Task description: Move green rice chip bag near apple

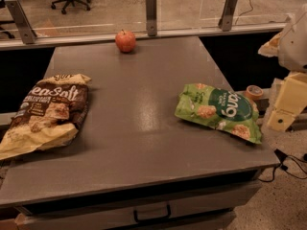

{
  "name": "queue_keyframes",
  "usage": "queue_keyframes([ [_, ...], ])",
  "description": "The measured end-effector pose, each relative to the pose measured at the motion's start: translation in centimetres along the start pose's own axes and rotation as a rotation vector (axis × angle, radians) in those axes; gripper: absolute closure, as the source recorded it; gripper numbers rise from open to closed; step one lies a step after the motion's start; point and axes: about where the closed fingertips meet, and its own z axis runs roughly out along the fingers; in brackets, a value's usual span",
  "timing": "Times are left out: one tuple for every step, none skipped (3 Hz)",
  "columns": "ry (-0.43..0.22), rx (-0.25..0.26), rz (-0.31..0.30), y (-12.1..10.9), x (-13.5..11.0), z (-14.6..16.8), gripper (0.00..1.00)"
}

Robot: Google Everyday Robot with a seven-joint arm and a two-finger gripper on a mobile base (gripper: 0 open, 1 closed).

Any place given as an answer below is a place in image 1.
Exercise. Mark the orange tape roll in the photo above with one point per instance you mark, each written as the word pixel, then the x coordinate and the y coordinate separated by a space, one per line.
pixel 254 92

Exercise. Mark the right metal bracket post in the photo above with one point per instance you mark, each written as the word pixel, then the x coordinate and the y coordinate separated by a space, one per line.
pixel 225 23

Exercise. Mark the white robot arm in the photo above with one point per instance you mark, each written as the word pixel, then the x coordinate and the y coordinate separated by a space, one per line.
pixel 290 46

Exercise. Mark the metal bracket post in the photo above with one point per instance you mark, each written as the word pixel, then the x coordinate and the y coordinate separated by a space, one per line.
pixel 151 24
pixel 225 23
pixel 21 21

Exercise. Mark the left metal bracket post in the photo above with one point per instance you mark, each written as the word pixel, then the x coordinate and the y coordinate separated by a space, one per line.
pixel 21 21

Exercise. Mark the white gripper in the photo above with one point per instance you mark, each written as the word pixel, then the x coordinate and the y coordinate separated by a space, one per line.
pixel 295 45

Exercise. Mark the green rice chip bag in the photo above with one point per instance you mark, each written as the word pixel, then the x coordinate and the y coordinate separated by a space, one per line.
pixel 219 109

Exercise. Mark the brown sea salt chip bag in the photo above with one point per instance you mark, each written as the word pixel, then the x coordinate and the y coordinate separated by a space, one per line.
pixel 50 116

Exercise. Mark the grey drawer with black handle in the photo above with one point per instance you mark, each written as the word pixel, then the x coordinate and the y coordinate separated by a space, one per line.
pixel 212 209

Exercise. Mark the red apple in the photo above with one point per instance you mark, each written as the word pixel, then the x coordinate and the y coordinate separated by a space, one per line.
pixel 125 41

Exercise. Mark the middle metal bracket post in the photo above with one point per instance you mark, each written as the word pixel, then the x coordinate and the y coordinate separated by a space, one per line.
pixel 151 24

